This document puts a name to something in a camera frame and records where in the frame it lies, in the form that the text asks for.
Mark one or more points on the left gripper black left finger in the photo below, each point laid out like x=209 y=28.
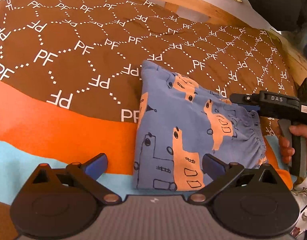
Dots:
x=76 y=184

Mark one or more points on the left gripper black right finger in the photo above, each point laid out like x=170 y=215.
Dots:
x=234 y=184

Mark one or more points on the blue patterned children's pants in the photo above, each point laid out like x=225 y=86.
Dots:
x=179 y=123

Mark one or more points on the person's right hand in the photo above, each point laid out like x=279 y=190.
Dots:
x=286 y=150

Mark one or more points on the white floral bed sheet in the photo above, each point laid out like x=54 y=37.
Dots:
x=299 y=192

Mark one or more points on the black round object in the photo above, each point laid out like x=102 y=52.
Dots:
x=278 y=2

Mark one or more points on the brown PF patterned blanket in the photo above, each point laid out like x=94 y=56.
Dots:
x=70 y=80

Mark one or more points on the wooden bed frame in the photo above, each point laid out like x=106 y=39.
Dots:
x=230 y=12

